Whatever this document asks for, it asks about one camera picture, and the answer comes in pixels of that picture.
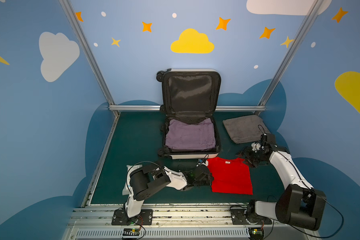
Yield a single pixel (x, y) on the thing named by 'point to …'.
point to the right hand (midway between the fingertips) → (241, 155)
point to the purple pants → (198, 135)
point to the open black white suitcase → (190, 93)
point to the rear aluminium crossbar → (134, 107)
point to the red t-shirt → (230, 176)
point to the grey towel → (246, 128)
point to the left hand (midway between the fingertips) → (215, 177)
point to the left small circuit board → (131, 232)
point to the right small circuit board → (256, 233)
